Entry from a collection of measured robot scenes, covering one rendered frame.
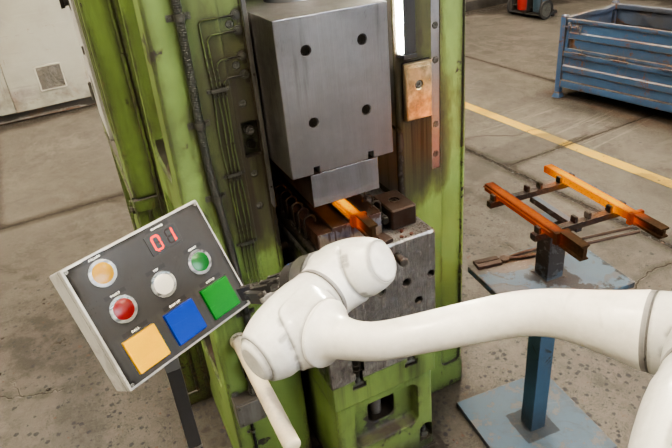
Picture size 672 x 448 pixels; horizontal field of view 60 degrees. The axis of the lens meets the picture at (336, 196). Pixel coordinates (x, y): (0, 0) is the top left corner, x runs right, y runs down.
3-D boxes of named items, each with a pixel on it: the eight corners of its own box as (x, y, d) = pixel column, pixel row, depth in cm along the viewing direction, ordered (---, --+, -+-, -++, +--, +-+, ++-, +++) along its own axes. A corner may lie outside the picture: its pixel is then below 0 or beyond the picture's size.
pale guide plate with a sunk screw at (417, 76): (432, 115, 175) (432, 59, 167) (407, 122, 172) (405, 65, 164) (428, 113, 177) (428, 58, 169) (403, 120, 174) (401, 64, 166)
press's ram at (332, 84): (419, 144, 162) (417, -5, 144) (292, 181, 149) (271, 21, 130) (350, 105, 196) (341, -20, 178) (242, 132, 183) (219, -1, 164)
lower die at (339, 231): (382, 234, 169) (380, 209, 165) (319, 256, 162) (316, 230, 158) (321, 181, 203) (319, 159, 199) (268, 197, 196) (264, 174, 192)
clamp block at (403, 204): (417, 222, 173) (417, 203, 170) (392, 231, 170) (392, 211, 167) (396, 206, 183) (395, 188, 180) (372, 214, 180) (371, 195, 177)
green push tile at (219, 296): (241, 302, 136) (225, 274, 136) (216, 320, 131) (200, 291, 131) (237, 303, 137) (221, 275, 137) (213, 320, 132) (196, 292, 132)
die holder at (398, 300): (436, 346, 190) (435, 229, 169) (332, 391, 177) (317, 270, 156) (356, 263, 235) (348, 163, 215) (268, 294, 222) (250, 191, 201)
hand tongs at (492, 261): (632, 227, 202) (633, 224, 201) (641, 233, 198) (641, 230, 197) (472, 263, 191) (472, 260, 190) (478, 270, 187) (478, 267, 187)
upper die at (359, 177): (379, 187, 162) (377, 156, 157) (314, 208, 155) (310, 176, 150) (317, 141, 196) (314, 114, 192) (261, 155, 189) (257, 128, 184)
